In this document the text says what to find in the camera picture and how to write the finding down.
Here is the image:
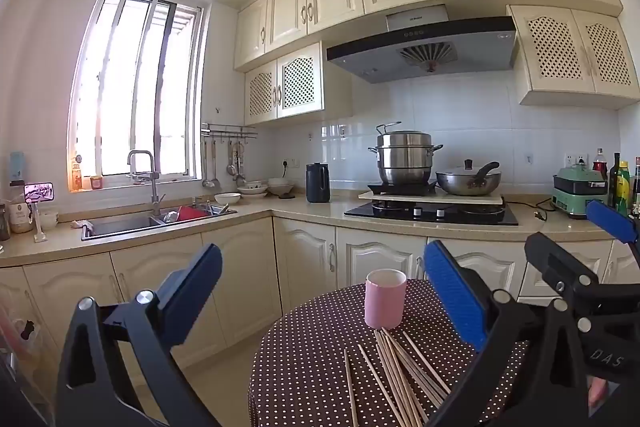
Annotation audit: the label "bunch of wooden chopsticks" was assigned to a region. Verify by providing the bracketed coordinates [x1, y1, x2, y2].
[342, 328, 453, 427]

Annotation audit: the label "bottles of condiments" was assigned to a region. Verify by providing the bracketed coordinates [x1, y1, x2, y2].
[616, 161, 631, 215]

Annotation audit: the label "green electric cooker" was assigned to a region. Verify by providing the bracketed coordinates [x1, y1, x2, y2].
[552, 165, 612, 219]

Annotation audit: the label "black gas stove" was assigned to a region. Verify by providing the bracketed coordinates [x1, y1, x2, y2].
[344, 199, 520, 226]

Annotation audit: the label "black portable burner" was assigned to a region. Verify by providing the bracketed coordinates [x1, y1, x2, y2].
[367, 181, 438, 196]

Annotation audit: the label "steel wok with lid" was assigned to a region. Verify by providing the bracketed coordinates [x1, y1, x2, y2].
[436, 159, 502, 196]

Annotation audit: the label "cream lattice door cabinet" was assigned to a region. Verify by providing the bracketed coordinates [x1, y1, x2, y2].
[244, 41, 353, 126]
[506, 4, 640, 110]

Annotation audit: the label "brown polka dot tablecloth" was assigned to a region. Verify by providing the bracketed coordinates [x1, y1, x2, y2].
[248, 279, 531, 427]

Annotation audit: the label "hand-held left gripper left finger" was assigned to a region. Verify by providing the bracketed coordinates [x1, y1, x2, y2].
[54, 243, 223, 427]

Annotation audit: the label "beige stone slab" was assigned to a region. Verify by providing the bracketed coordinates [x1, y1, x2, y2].
[358, 189, 507, 208]

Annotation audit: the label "pink cup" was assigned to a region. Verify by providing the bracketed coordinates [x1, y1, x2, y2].
[364, 268, 407, 330]

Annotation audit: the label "red cutting board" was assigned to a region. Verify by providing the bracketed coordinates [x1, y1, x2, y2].
[177, 206, 212, 223]

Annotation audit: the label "smartphone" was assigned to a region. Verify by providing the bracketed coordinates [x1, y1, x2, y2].
[24, 182, 54, 202]

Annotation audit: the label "hanging metal skimmer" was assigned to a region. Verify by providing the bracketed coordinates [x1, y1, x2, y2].
[226, 141, 247, 184]

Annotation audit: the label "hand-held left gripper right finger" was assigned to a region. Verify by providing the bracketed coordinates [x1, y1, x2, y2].
[424, 239, 596, 427]

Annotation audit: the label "white plastic bag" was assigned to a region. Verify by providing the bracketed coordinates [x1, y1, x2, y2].
[0, 307, 51, 408]

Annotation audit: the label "grey range hood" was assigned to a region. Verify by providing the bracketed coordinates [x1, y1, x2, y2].
[326, 4, 518, 84]

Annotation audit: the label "stainless steel steamer pot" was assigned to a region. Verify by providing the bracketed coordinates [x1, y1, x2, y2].
[368, 122, 444, 186]

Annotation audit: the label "black electric kettle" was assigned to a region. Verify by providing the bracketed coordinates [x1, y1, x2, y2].
[306, 162, 331, 204]

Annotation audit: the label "metal utensil rail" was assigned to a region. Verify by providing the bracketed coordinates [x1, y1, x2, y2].
[201, 123, 258, 142]

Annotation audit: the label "stainless steel sink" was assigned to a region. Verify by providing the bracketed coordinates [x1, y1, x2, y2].
[81, 206, 238, 242]

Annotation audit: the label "barred kitchen window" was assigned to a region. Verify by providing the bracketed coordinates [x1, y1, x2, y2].
[67, 0, 206, 194]

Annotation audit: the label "metal sink faucet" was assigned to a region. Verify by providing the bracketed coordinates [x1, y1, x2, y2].
[126, 150, 166, 216]

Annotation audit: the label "black power cable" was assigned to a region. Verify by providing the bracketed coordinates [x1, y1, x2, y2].
[504, 201, 553, 224]

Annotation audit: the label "white jar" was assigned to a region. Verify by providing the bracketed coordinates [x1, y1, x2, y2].
[9, 202, 35, 234]

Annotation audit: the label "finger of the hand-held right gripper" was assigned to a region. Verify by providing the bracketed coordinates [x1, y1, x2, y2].
[524, 232, 640, 334]
[586, 199, 640, 258]

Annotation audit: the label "person's right hand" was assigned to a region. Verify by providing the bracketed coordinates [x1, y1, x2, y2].
[589, 377, 610, 411]

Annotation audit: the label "stacked white bowls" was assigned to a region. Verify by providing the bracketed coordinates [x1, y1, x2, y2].
[267, 177, 296, 198]

